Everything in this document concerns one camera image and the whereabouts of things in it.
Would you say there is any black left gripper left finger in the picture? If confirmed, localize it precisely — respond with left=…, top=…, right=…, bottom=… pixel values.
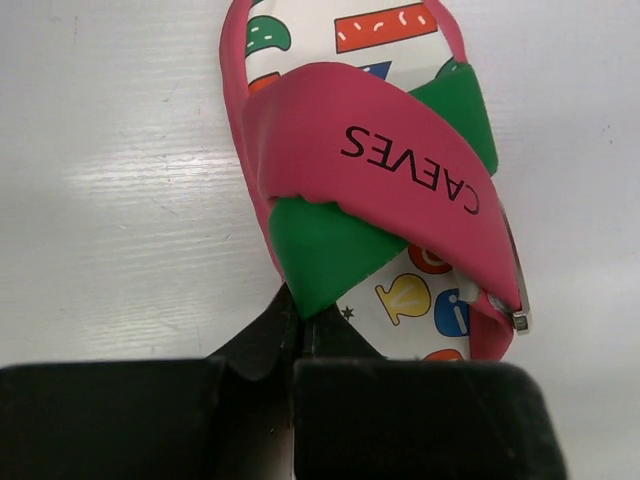
left=1, top=288, right=297, bottom=479

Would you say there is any pink sandal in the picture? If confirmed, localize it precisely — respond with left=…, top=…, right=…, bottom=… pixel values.
left=219, top=1, right=529, bottom=361

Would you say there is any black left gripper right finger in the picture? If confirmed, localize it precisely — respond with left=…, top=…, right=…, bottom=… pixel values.
left=293, top=307, right=565, bottom=479

